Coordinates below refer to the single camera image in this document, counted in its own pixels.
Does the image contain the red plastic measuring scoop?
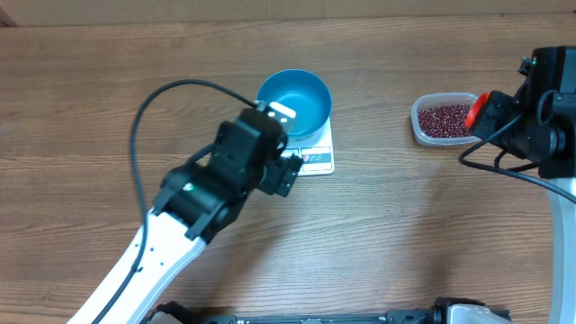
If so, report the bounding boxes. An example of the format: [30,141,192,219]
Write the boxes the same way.
[464,92,490,131]

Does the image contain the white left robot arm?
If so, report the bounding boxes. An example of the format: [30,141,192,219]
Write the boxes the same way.
[71,103,302,323]

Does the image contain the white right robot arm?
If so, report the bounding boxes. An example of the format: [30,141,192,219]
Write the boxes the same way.
[458,46,575,323]

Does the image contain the white digital kitchen scale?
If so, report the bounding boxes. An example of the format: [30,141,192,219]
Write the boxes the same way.
[282,120,335,176]

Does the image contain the blue bowl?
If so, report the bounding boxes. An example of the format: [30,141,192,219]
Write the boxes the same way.
[256,69,332,139]

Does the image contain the red adzuki beans in container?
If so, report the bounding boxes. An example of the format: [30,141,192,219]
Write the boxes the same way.
[418,103,471,138]

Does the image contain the clear plastic bean container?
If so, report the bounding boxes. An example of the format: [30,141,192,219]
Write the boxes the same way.
[410,92,480,147]

